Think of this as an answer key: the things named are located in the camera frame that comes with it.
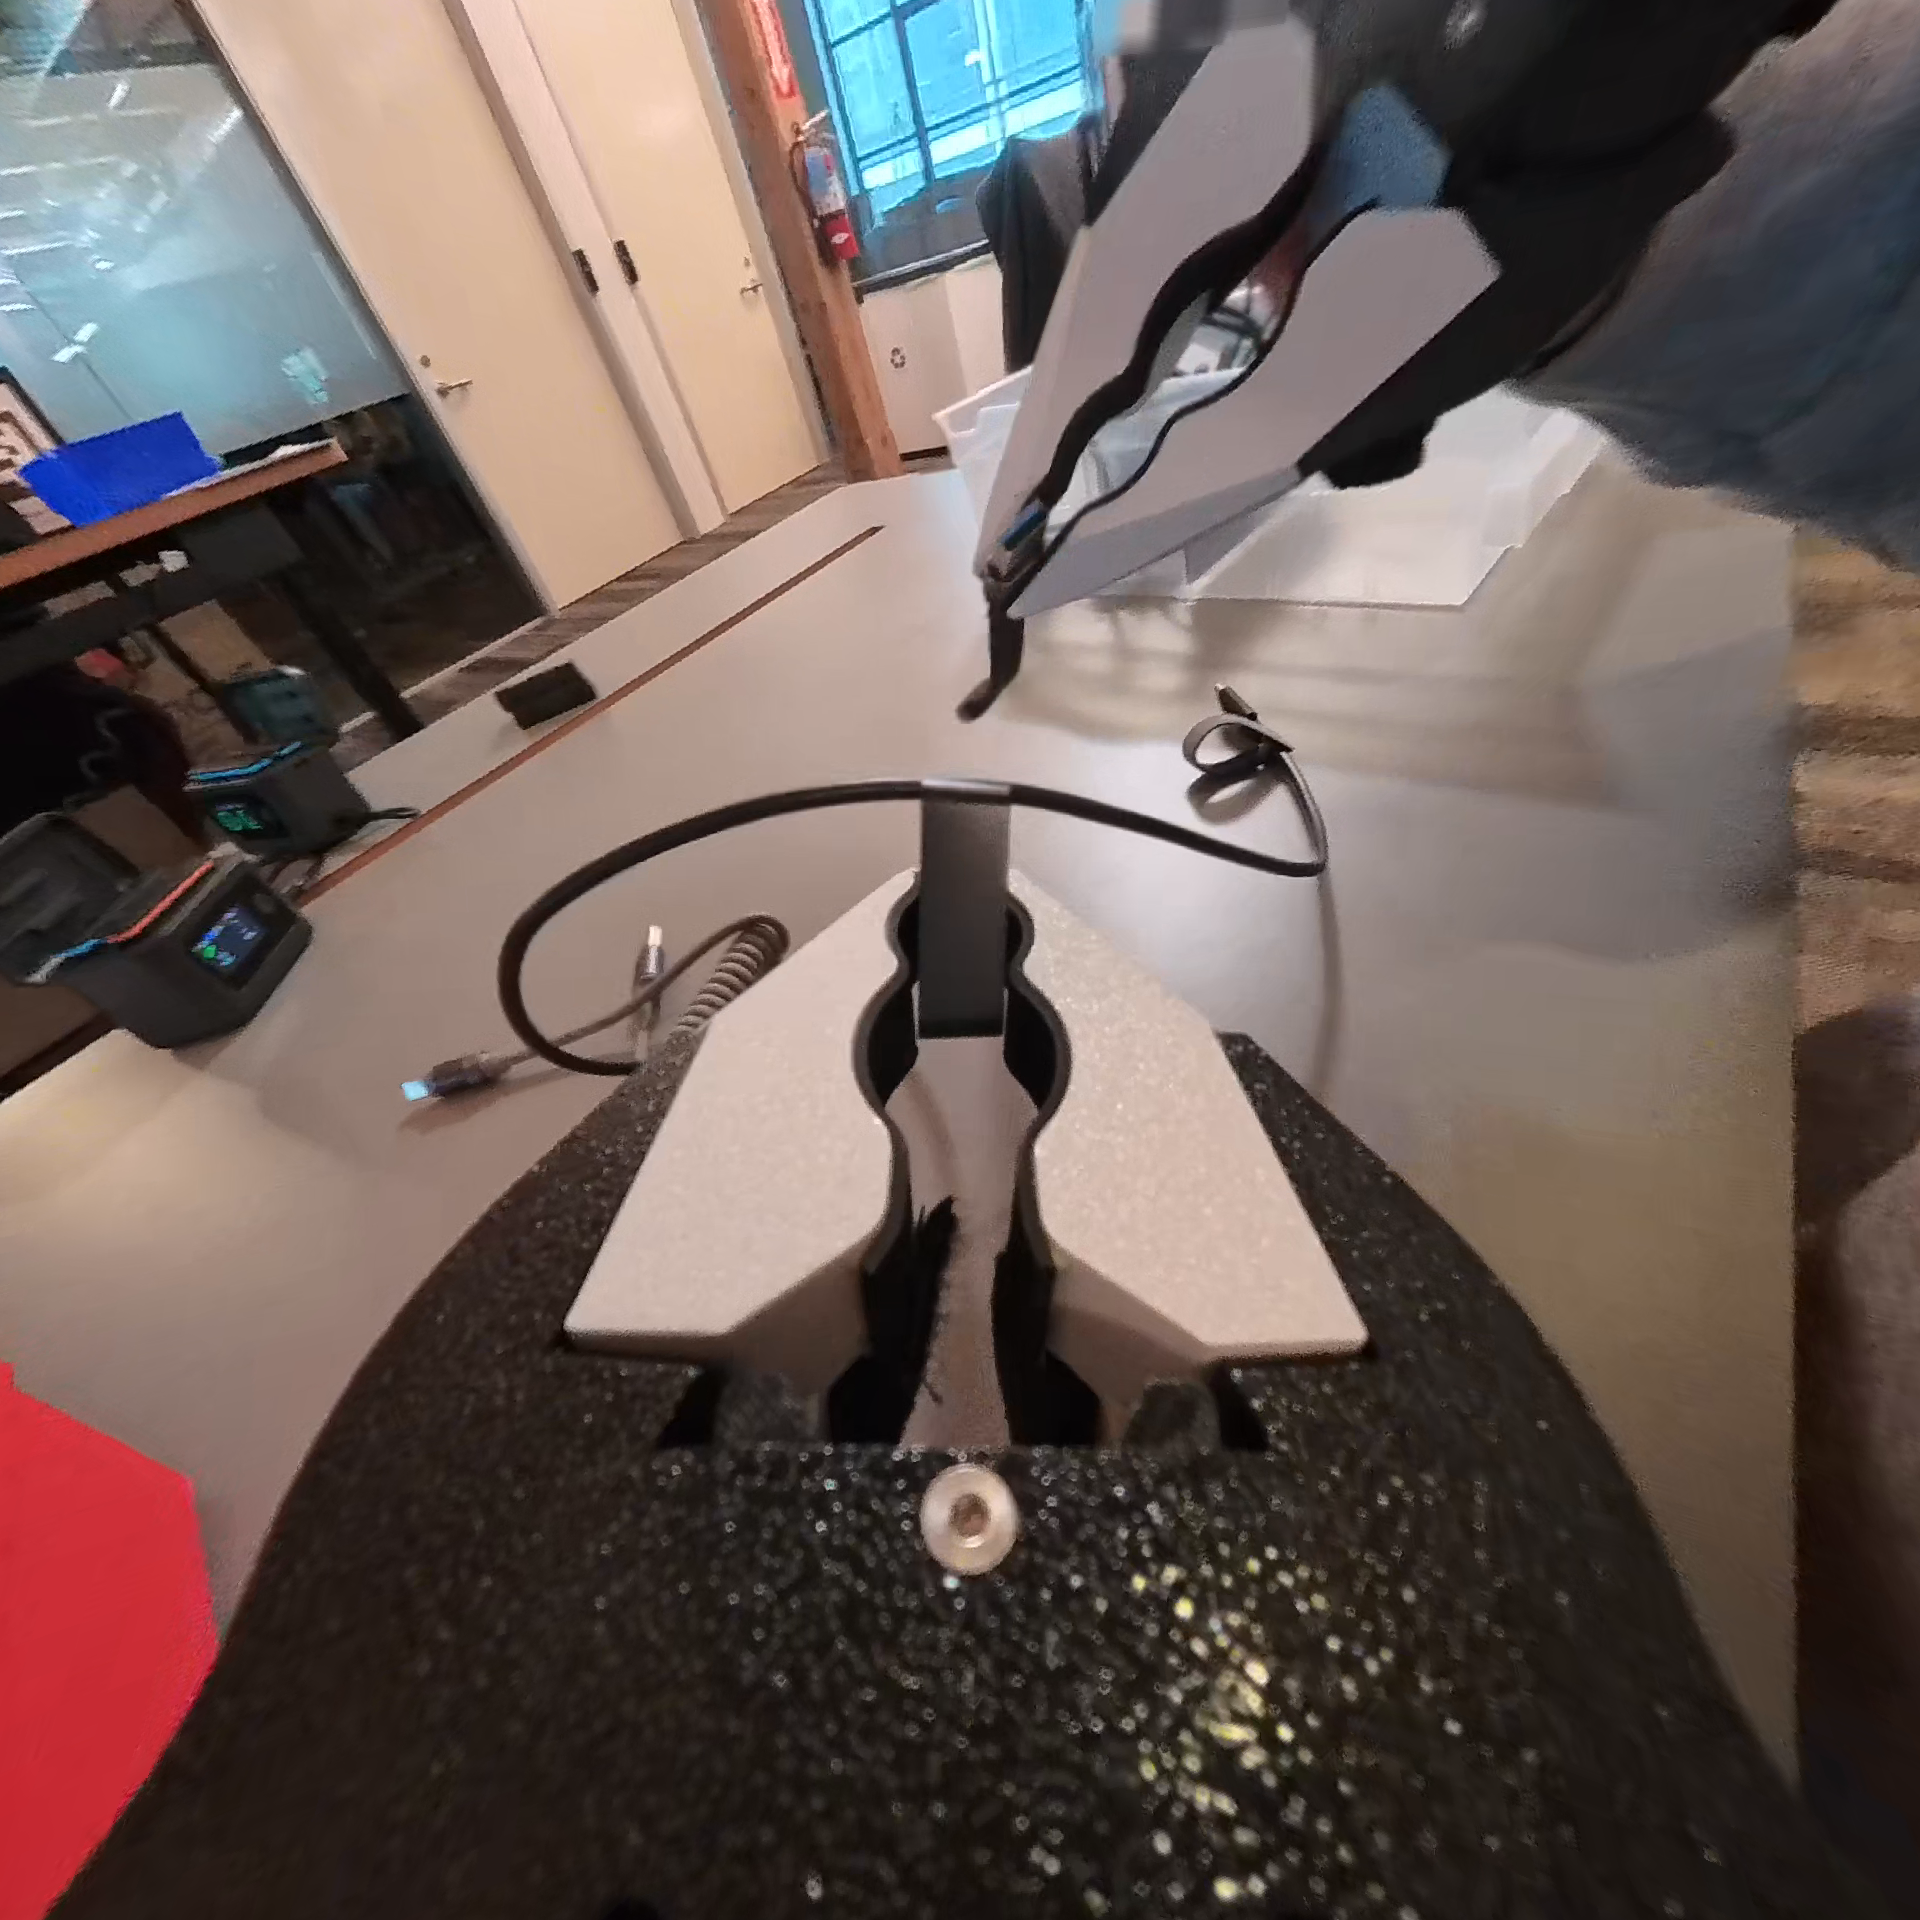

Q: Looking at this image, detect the cream door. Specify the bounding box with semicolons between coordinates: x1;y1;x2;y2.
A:
510;0;831;520
188;0;710;614

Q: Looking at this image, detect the black jacket on chair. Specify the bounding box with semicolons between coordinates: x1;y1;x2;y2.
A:
978;132;1121;374

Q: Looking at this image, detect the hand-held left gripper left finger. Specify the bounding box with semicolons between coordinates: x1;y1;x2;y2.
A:
563;867;925;1397

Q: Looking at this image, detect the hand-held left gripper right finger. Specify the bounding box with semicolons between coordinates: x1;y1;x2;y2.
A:
1002;867;1372;1413

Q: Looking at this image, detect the black hub cable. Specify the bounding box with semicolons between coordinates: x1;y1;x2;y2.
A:
495;681;1341;1089

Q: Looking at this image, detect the window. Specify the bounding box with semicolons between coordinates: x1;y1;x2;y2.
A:
807;0;1151;285

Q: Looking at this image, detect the person's right forearm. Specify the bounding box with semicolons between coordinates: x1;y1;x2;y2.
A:
1501;0;1920;559

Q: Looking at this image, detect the power station with blue trim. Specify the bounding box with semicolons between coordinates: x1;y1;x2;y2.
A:
184;671;379;861

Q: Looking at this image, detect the black usb hub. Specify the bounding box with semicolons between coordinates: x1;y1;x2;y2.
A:
916;780;1013;1041

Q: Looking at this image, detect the grey coiled usb cable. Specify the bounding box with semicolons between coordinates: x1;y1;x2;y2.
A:
396;916;792;1111

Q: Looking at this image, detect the blue plastic bin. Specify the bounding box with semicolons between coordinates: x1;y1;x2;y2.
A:
20;415;225;528

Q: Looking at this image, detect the red plastic bin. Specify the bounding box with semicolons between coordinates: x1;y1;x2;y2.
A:
0;1363;222;1920

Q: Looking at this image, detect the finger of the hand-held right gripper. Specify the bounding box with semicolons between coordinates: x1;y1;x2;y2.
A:
1002;202;1507;620
972;26;1353;586

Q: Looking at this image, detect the red fire extinguisher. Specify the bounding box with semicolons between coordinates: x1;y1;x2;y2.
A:
790;113;861;273

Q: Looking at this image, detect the power station with orange trim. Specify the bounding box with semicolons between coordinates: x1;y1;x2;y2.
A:
0;814;314;1048

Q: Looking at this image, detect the white cabinet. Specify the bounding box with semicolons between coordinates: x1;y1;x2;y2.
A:
860;254;1004;465

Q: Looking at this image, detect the black usb cable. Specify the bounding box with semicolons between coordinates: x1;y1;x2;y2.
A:
959;507;1056;726

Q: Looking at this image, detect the wooden table with black legs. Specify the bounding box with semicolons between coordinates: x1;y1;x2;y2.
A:
0;438;424;743

